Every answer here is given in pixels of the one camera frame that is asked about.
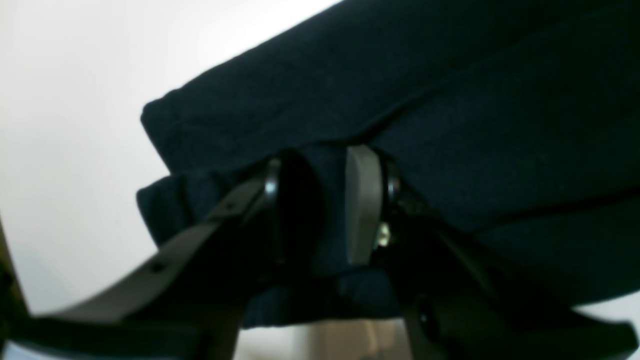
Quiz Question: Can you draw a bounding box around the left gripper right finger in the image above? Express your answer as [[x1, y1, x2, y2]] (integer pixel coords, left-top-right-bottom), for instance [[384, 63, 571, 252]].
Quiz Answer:
[[345, 145, 639, 360]]

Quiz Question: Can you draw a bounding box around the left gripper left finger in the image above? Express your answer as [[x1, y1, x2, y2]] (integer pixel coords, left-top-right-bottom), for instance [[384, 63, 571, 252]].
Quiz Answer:
[[1, 152, 323, 360]]

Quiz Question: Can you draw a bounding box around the black T-shirt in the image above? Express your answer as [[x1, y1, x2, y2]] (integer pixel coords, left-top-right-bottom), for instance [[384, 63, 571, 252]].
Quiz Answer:
[[136, 0, 640, 328]]

